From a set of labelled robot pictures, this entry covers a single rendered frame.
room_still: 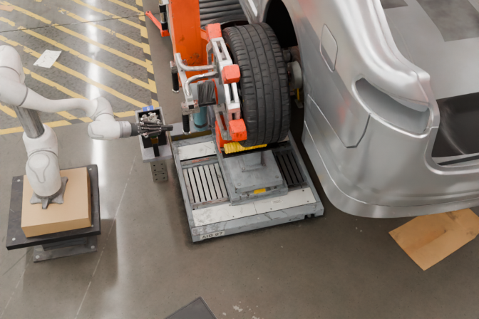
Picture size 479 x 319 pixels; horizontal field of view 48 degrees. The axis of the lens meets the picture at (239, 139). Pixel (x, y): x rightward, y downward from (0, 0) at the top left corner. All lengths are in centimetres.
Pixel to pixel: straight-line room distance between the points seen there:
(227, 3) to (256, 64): 212
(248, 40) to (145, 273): 147
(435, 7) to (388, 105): 142
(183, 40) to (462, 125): 162
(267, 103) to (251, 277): 107
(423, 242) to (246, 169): 116
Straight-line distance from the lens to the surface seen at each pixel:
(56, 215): 314
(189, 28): 325
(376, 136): 211
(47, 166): 302
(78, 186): 322
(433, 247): 352
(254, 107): 269
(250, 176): 336
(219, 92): 291
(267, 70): 270
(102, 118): 292
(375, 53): 200
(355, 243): 342
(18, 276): 347
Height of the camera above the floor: 282
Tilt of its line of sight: 47 degrees down
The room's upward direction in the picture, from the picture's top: straight up
